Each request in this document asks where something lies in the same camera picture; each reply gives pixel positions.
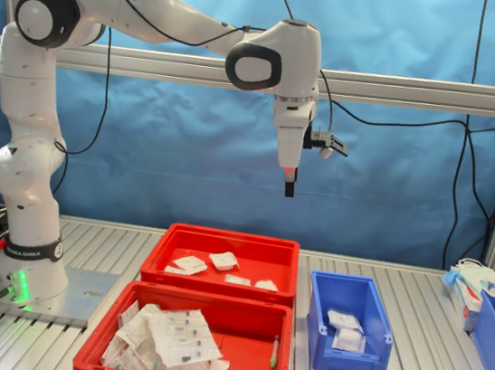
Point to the paper pack with red edges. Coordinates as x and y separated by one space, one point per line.
130 322

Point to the clear pack with green item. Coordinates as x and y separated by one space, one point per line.
129 357

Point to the aluminium profile frame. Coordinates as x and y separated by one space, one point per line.
379 86

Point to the white bandage packet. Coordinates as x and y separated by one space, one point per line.
348 340
190 264
237 280
345 320
224 261
267 284
174 270

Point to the white box with red print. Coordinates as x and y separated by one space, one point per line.
464 309

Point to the red round knob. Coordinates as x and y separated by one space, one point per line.
1 244

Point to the loose syringe with green end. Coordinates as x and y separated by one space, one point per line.
274 355

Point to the red crate with bandage packets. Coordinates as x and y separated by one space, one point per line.
221 242

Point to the red crate with syringe packs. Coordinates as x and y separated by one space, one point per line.
251 327

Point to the open-front blue storage bin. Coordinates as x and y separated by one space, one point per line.
321 355

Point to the long syringe blister strip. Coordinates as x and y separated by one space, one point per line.
182 336

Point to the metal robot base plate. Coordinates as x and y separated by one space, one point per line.
87 296

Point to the blue backdrop curtain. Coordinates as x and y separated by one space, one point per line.
366 187

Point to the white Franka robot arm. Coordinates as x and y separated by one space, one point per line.
32 120

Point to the stack of face masks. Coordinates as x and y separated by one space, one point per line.
479 275

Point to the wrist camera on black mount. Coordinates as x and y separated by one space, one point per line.
324 141

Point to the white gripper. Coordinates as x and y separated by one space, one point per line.
290 147

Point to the blue glove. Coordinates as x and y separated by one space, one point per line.
450 279

